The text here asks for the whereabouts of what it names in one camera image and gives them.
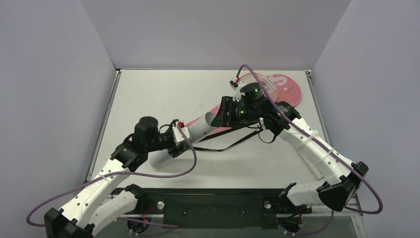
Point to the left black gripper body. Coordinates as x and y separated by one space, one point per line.
179 149

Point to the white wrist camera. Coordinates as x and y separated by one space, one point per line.
238 95
180 132

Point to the pink racket cover bag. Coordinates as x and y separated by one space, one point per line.
286 89

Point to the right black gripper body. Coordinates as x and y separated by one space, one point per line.
224 111

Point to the clear tube lid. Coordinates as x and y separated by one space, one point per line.
261 158

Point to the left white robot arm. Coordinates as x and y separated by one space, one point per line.
87 213

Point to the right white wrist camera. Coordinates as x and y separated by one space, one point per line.
238 95

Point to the pink badminton racket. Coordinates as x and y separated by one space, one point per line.
266 86

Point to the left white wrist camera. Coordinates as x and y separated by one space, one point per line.
180 132

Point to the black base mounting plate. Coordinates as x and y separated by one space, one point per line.
217 208

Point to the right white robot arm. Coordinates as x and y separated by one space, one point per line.
340 176

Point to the white shuttlecock tube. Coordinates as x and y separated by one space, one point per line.
197 131

